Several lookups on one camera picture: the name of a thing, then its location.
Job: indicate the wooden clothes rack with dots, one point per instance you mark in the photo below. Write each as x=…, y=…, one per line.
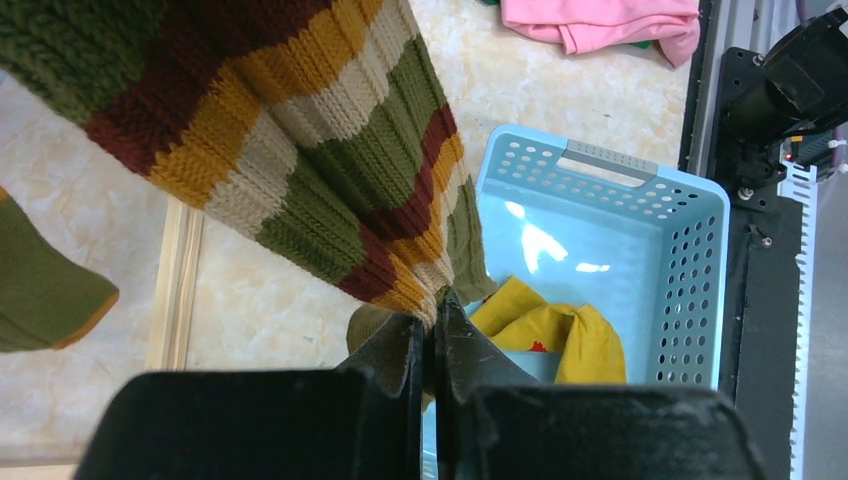
x=173, y=302

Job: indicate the olive striped sock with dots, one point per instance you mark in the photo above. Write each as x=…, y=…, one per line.
x=317, y=129

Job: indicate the pink cloth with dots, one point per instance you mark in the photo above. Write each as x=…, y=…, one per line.
x=584, y=26

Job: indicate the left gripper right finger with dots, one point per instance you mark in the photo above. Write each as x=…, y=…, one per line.
x=495, y=421

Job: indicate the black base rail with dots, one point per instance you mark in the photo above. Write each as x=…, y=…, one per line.
x=766, y=338

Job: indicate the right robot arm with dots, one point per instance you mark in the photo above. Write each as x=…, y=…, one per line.
x=799, y=88

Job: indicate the olive orange-heel sock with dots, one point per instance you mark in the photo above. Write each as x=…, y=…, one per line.
x=47, y=300

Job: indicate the yellow sock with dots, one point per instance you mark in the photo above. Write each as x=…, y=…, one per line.
x=517, y=319

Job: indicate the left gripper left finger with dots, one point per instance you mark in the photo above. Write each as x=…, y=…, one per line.
x=359, y=420

